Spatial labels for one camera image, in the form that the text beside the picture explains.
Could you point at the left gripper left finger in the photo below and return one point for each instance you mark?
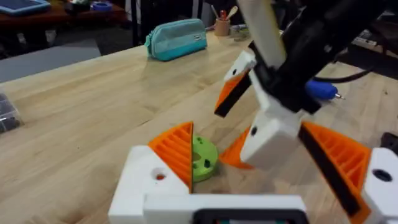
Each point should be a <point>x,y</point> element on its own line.
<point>140,174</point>

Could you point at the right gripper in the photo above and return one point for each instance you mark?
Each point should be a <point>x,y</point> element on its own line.
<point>298,71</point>

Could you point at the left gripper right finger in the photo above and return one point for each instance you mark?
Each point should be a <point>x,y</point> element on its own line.
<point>345,161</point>

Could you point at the blue electric screwdriver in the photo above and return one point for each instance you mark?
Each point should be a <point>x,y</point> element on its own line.
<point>320,89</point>

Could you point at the green disc with holes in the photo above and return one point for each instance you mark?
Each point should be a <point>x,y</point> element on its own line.
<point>203,158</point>

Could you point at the upright flat wrist plate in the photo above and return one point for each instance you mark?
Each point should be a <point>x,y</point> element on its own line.
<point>264,31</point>

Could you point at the tan cup with utensils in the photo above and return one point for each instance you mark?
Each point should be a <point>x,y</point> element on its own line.
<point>221,27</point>

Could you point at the teal zip bag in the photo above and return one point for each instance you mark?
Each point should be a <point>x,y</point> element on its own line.
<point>177,39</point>

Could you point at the clear box of black parts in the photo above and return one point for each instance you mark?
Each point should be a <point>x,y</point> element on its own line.
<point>7,113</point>

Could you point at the blue tape roll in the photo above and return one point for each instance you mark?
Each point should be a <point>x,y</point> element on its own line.
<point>102,6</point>

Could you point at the dark wooden side table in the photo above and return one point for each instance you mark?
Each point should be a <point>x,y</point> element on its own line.
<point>46,18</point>

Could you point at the blue flat tray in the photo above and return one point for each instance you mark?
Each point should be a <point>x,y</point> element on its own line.
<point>21,5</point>

